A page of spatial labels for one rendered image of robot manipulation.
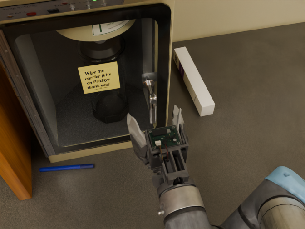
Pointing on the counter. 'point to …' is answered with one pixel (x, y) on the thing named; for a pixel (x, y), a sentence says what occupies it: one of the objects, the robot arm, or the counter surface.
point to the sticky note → (99, 77)
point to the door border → (19, 87)
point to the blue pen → (66, 167)
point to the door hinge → (22, 103)
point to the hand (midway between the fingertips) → (152, 114)
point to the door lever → (151, 100)
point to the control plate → (41, 10)
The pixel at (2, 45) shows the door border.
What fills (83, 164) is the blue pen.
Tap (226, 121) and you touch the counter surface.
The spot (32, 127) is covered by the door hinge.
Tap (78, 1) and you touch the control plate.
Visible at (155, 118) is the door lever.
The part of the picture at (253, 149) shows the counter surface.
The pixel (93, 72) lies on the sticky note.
